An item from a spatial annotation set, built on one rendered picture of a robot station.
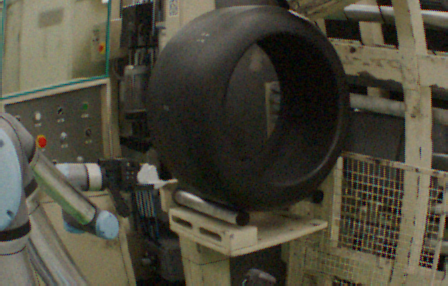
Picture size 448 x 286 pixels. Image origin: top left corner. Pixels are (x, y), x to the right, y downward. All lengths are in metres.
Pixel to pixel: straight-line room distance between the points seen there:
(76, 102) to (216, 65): 0.82
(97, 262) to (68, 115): 0.60
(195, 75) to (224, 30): 0.15
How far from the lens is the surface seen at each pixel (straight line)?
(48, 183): 1.43
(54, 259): 0.79
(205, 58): 1.70
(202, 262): 2.26
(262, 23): 1.77
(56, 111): 2.34
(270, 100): 2.43
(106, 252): 2.47
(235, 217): 1.84
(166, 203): 2.11
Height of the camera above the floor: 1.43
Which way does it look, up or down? 10 degrees down
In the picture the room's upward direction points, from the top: 3 degrees counter-clockwise
